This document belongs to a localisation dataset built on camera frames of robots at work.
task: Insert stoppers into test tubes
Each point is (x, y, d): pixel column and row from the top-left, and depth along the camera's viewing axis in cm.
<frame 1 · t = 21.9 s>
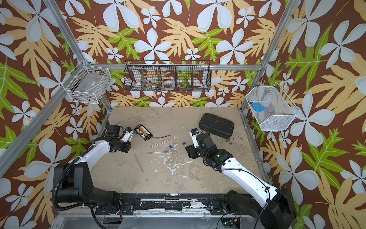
left hand: (128, 143, 92), fingers closed
right hand: (189, 145, 80), fingers open
black plastic case: (216, 125, 103), point 7 cm above the table
blue object in basket: (258, 107, 87), point 27 cm above the table
black battery charging board: (145, 134, 104), point 2 cm above the table
blue stopper: (170, 146, 100), on the table
clear test tube: (154, 145, 100), on the table
clear test tube 2: (160, 152, 98), on the table

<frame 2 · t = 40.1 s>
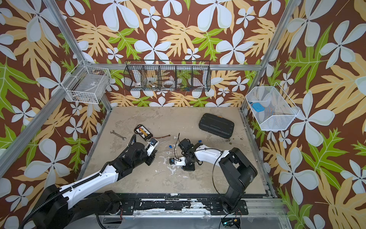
left hand: (155, 147, 84), fingers closed
right hand: (184, 164, 90), fingers open
silver open-end wrench: (124, 138, 104), on the table
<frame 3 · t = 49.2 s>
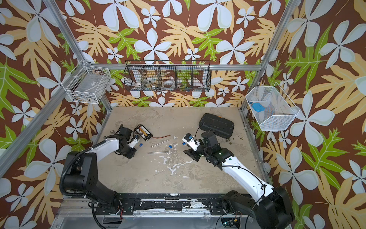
left hand: (130, 151, 93), fingers open
right hand: (185, 146, 79), fingers open
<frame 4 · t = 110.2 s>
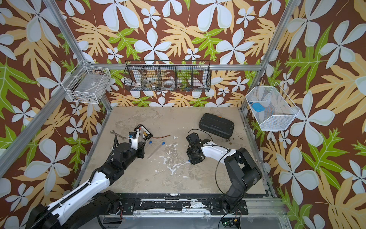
left hand: (144, 140, 81), fingers closed
right hand: (185, 155, 91), fingers open
